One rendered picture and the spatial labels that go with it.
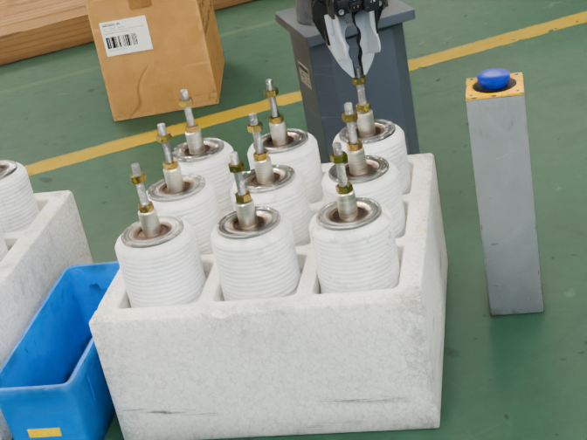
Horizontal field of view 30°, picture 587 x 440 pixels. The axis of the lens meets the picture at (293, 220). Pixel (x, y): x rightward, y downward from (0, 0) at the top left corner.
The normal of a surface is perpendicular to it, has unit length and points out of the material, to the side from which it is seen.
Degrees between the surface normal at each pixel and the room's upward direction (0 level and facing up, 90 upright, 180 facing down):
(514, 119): 90
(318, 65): 90
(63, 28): 90
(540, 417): 0
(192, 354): 90
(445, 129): 0
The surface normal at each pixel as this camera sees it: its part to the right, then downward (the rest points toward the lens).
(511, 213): -0.14, 0.47
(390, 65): 0.29, 0.38
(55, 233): 0.97, -0.08
